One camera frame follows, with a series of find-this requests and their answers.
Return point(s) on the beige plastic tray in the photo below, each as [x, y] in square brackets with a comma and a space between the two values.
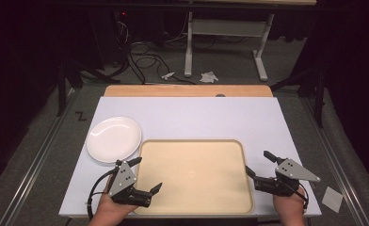
[198, 179]

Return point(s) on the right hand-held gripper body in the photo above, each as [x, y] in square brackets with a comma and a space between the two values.
[291, 172]

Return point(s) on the person's left hand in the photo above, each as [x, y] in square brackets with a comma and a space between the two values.
[110, 208]

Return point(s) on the white metal desk frame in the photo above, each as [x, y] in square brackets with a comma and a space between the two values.
[226, 27]

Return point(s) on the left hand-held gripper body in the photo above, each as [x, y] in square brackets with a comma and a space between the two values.
[122, 179]

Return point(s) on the white square paper sheet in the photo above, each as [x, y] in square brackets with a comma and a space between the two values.
[332, 199]

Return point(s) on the black metal stand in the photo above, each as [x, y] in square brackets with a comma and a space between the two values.
[318, 94]
[61, 91]

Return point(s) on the small white floor object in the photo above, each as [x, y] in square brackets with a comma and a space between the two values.
[168, 75]

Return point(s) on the metal floor rail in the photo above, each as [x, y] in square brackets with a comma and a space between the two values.
[333, 160]
[35, 163]

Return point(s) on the white table cover sheet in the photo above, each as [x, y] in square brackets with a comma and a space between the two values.
[192, 119]

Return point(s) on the crumpled white paper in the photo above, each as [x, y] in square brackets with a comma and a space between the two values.
[208, 77]

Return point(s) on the white round plate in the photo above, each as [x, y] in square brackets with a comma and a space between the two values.
[113, 139]

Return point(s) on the person's right hand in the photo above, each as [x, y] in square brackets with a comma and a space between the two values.
[287, 208]

